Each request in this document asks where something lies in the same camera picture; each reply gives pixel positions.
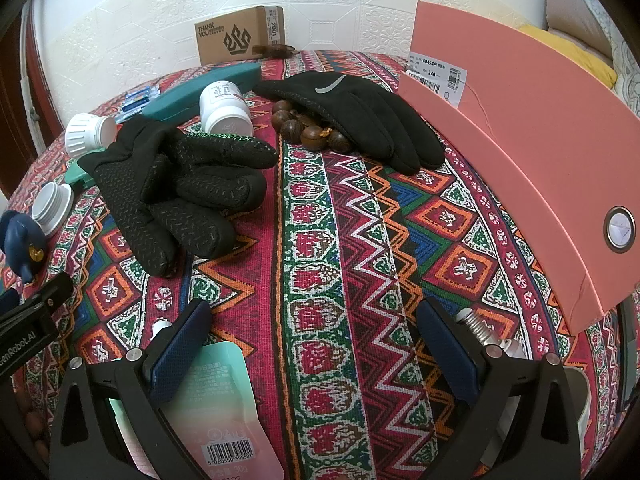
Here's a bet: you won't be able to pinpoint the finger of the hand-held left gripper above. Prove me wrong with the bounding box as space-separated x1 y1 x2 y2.
0 272 74 318

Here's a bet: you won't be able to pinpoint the navy blue elephant toy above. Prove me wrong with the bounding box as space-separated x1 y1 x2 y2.
0 210 51 281

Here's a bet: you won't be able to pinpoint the orange box with label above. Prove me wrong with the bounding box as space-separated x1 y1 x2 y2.
400 0 640 336

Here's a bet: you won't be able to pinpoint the brown cardboard box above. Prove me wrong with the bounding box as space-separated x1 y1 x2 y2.
195 5 286 67

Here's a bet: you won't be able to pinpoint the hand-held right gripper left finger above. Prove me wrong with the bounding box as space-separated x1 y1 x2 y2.
48 299 213 480

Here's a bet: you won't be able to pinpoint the white pillow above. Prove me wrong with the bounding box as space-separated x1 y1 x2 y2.
545 0 613 61

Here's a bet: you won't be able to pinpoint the pastel pouch with barcode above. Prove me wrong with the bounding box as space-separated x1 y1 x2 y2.
107 341 261 480

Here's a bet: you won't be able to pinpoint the teal plastic piece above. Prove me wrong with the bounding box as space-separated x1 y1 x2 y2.
65 162 96 191

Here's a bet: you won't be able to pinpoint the patterned red tablecloth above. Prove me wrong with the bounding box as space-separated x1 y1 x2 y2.
0 50 640 480

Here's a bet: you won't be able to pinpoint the blue packets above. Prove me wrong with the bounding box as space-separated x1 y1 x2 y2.
117 85 161 123

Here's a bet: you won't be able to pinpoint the brown hair claw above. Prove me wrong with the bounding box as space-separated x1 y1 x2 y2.
252 42 301 59

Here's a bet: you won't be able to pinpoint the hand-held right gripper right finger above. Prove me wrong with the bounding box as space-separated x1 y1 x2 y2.
415 297 596 480

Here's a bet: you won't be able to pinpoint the white round lid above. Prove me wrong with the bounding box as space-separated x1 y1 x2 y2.
31 181 76 236

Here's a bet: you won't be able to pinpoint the black glove with grip pattern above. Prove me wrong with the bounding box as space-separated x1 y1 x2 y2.
77 120 278 277

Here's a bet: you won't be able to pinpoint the black glove with grey logo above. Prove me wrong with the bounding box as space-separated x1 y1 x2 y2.
252 72 446 176

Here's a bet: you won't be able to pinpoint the white ribbed plastic cup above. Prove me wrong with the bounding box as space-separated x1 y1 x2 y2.
65 114 116 157

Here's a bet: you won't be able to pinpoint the white pill bottle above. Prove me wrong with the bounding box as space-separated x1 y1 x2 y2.
199 80 254 136

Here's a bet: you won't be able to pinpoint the yellow pillow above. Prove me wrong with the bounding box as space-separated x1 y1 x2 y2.
517 24 618 88

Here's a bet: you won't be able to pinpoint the brown wooden frame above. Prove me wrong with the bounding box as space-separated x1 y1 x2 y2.
20 10 51 156

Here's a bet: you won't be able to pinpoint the wooden bead bracelet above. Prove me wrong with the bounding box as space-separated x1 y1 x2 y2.
271 101 351 152

